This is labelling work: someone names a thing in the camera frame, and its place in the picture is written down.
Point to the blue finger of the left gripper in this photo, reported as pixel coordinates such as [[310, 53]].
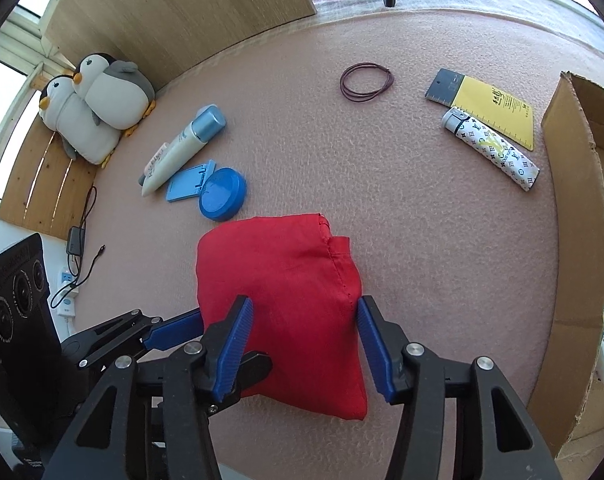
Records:
[[255, 366], [166, 334]]

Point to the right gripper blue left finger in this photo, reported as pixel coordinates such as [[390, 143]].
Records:
[[224, 343]]

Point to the grey penguin plush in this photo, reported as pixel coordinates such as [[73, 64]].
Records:
[[83, 133], [115, 90]]

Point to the wooden headboard panel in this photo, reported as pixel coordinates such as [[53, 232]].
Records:
[[164, 37]]

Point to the cardboard box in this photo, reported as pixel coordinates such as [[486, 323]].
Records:
[[567, 403]]

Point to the yellow black card package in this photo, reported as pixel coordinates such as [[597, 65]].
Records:
[[496, 108]]

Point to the front grey penguin plush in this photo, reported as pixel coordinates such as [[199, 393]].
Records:
[[115, 90]]

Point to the blue round compact mirror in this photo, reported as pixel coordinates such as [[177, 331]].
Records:
[[220, 191]]

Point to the cream tube blue cap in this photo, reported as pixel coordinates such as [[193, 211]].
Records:
[[172, 156]]

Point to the white patterned tube case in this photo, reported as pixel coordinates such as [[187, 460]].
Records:
[[492, 146]]

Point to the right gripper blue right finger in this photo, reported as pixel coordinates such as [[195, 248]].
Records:
[[384, 343]]

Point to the red cloth pouch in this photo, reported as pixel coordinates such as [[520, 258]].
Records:
[[304, 285]]

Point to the rear grey penguin plush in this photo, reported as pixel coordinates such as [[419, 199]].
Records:
[[83, 133]]

